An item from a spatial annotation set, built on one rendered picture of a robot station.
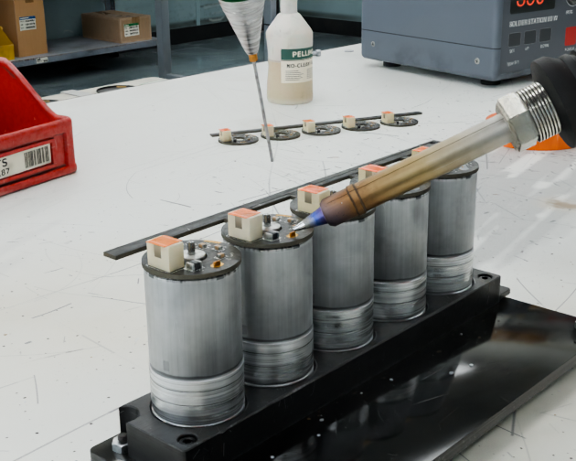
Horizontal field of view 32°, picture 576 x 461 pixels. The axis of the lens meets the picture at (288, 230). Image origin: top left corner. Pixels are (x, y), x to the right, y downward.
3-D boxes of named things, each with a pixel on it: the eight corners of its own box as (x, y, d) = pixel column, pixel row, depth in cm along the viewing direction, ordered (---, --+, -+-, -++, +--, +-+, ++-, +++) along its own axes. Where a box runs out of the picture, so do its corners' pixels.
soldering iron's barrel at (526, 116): (339, 249, 26) (568, 139, 25) (313, 198, 25) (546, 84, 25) (334, 230, 27) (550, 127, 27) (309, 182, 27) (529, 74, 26)
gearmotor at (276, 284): (331, 391, 29) (331, 222, 27) (273, 424, 27) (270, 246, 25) (268, 366, 30) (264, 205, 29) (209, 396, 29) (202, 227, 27)
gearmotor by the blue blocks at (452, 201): (484, 302, 35) (492, 159, 33) (445, 325, 33) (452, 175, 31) (425, 285, 36) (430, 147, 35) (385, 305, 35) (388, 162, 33)
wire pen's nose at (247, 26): (220, 63, 23) (208, 2, 22) (239, 39, 24) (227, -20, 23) (266, 65, 22) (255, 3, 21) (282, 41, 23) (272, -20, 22)
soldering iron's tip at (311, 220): (298, 241, 26) (333, 224, 26) (290, 224, 26) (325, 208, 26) (297, 234, 27) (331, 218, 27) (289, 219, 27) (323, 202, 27)
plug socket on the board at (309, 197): (336, 209, 29) (336, 187, 28) (316, 217, 28) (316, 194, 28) (314, 204, 29) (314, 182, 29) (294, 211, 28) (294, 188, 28)
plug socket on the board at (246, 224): (270, 235, 27) (269, 210, 26) (247, 243, 26) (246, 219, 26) (248, 229, 27) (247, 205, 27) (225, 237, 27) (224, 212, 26)
